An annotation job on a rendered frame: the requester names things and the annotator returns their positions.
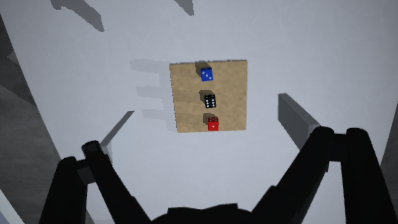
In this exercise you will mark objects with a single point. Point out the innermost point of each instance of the red die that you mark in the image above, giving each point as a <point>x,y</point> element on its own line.
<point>213,124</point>

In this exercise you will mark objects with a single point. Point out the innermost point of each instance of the black die with white pips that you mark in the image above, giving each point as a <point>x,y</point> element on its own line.
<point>210,101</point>

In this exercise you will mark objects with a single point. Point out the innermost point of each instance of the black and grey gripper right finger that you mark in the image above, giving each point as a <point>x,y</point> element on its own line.
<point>366,196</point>

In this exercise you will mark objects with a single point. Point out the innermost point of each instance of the blue die with white pips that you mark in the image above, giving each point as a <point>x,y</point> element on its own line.
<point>206,74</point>

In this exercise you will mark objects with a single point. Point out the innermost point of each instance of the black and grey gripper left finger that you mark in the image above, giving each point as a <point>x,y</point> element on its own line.
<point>66,201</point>

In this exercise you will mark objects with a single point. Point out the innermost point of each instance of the tan flat mat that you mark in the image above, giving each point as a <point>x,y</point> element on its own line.
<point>229,85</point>

